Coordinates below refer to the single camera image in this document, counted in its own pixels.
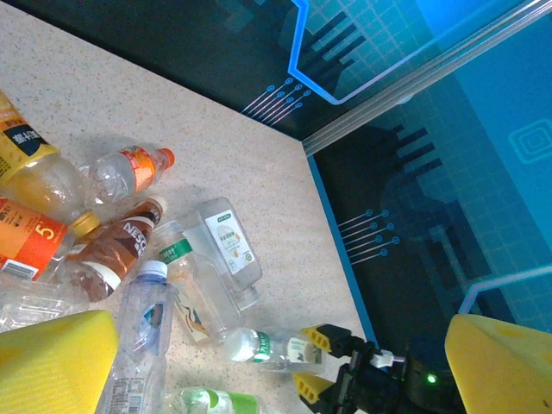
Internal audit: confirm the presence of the clear bottle with blue label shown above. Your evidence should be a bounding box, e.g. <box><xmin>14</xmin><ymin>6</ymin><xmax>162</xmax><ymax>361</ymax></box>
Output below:
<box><xmin>0</xmin><ymin>274</ymin><xmax>91</xmax><ymax>334</ymax></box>

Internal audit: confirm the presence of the yellow label juice bottle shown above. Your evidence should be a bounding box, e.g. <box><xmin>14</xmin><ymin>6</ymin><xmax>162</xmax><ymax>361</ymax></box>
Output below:
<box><xmin>0</xmin><ymin>89</ymin><xmax>90</xmax><ymax>223</ymax></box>

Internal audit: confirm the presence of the clear water bottle blue cap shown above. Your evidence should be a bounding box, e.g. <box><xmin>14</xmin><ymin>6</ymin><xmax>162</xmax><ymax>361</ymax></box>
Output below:
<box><xmin>95</xmin><ymin>260</ymin><xmax>177</xmax><ymax>414</ymax></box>

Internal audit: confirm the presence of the clear bottle white label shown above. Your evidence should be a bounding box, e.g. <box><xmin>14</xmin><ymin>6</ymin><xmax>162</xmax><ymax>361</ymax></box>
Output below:
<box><xmin>179</xmin><ymin>197</ymin><xmax>264</xmax><ymax>312</ymax></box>

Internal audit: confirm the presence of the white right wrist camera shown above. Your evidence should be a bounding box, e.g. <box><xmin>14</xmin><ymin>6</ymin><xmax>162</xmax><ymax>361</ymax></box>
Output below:
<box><xmin>371</xmin><ymin>349</ymin><xmax>407</xmax><ymax>369</ymax></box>

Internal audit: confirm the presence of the orange label gold cap bottle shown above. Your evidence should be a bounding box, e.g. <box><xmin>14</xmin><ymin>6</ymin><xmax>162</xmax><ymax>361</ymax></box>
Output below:
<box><xmin>0</xmin><ymin>197</ymin><xmax>104</xmax><ymax>282</ymax></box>

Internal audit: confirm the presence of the square clear bottle green label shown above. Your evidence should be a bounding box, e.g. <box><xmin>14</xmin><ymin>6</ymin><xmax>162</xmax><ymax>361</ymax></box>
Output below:
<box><xmin>150</xmin><ymin>219</ymin><xmax>242</xmax><ymax>347</ymax></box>

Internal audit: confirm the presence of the brown coffee bottle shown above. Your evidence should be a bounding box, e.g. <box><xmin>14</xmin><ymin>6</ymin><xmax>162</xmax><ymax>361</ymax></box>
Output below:
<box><xmin>54</xmin><ymin>196</ymin><xmax>169</xmax><ymax>304</ymax></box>

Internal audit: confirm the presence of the bright green label bottle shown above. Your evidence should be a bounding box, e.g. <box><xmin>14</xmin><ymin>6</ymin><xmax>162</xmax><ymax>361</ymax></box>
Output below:
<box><xmin>166</xmin><ymin>386</ymin><xmax>277</xmax><ymax>414</ymax></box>

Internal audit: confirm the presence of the clear bottle with orange cap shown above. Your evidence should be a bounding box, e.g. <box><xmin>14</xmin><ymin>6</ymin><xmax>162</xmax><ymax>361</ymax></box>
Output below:
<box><xmin>78</xmin><ymin>144</ymin><xmax>177</xmax><ymax>211</ymax></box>

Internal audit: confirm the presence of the aluminium frame post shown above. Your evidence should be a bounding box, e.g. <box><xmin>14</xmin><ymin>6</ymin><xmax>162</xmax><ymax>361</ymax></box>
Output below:
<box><xmin>301</xmin><ymin>0</ymin><xmax>552</xmax><ymax>157</ymax></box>

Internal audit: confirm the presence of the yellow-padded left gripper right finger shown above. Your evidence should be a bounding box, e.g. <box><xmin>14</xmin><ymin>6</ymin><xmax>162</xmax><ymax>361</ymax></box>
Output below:
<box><xmin>445</xmin><ymin>313</ymin><xmax>552</xmax><ymax>414</ymax></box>

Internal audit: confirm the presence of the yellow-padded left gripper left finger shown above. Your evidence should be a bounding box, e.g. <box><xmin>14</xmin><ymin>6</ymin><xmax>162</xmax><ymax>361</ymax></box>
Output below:
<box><xmin>0</xmin><ymin>309</ymin><xmax>120</xmax><ymax>414</ymax></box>

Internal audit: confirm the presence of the small clear bottle green band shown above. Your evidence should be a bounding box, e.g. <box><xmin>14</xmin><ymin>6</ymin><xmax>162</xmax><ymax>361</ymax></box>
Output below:
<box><xmin>223</xmin><ymin>326</ymin><xmax>328</xmax><ymax>377</ymax></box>

